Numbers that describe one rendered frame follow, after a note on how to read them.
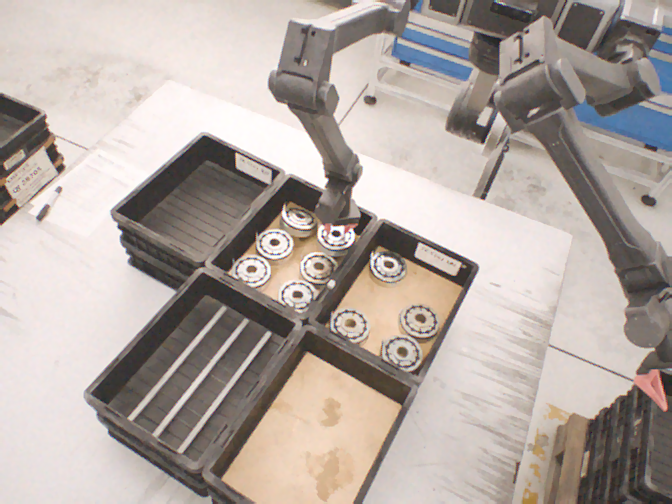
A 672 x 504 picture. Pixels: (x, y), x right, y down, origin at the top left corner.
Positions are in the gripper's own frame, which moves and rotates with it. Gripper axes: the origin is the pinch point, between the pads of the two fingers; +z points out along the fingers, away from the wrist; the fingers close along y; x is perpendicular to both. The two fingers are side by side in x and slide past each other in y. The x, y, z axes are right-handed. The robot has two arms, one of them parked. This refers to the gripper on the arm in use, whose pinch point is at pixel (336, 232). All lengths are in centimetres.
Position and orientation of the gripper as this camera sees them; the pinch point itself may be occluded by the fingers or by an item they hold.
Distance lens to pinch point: 149.3
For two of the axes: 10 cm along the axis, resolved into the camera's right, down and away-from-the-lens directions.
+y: 9.6, -1.7, 2.1
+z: -0.7, 5.8, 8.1
